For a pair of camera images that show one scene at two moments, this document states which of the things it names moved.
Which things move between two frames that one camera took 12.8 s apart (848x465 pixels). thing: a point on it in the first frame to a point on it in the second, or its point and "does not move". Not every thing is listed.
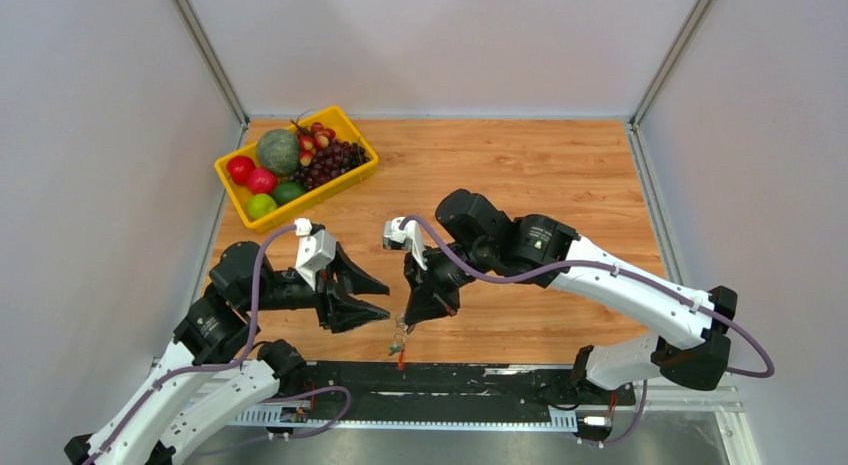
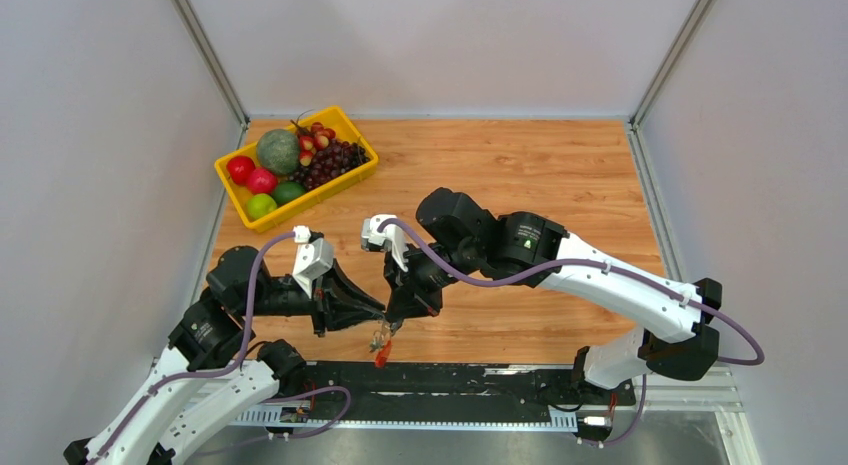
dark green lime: (288, 190) does not move
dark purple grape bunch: (337, 159) does not move
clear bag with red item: (399, 339) to (381, 358)
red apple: (240, 168) does not move
